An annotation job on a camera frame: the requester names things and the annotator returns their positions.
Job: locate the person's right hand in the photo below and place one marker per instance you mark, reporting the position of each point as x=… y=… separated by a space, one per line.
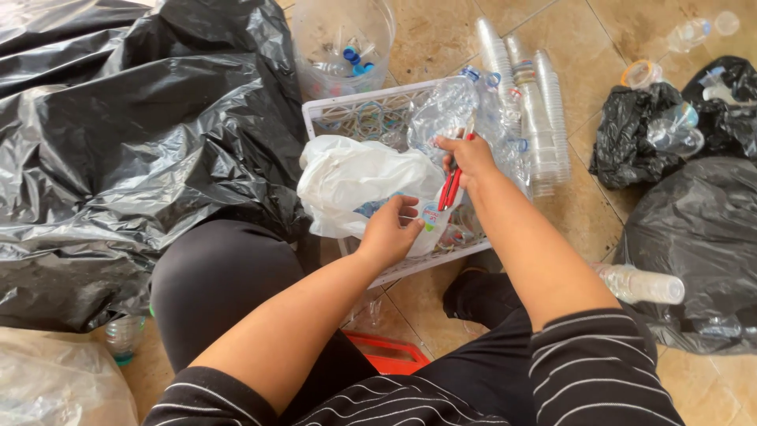
x=470 y=158

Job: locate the person's left hand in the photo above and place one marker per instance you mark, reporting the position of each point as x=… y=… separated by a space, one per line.
x=387 y=231

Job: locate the person's right fingers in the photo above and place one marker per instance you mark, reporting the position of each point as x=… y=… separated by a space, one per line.
x=452 y=148

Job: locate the crushed clear plastic bottle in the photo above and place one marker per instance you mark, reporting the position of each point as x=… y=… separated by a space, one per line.
x=440 y=112

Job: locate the white plastic bag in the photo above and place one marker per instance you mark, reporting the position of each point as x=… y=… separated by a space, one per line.
x=361 y=186

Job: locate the white plastic crate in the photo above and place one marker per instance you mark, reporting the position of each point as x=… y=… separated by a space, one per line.
x=378 y=118

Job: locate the stack of clear plastic cups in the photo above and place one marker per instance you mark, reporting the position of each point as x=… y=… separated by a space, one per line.
x=532 y=112

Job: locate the clear plastic bucket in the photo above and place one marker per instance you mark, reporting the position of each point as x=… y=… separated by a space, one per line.
x=343 y=41

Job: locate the small black plastic bag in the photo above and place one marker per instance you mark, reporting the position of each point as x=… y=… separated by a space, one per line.
x=636 y=139

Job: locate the clear cup with orange rim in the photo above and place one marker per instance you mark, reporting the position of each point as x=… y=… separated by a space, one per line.
x=641 y=73

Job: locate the red plastic stool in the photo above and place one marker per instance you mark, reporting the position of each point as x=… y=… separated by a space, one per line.
x=387 y=352

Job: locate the stack of clear cups lying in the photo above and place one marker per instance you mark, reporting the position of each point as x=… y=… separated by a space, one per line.
x=641 y=285

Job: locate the black garbage bag with bottles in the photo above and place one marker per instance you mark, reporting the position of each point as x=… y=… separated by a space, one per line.
x=701 y=248

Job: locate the clear bottle with blue cap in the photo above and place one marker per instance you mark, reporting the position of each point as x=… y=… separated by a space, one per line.
x=701 y=28

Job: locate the black plastic bag with cups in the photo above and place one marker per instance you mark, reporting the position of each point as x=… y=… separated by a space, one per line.
x=724 y=100

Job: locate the large black garbage bag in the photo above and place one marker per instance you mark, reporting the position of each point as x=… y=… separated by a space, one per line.
x=142 y=148

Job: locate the clear bottle with green cap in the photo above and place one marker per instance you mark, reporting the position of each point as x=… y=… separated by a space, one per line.
x=123 y=338

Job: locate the translucent plastic bag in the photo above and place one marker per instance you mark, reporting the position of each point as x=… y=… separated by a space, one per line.
x=59 y=378

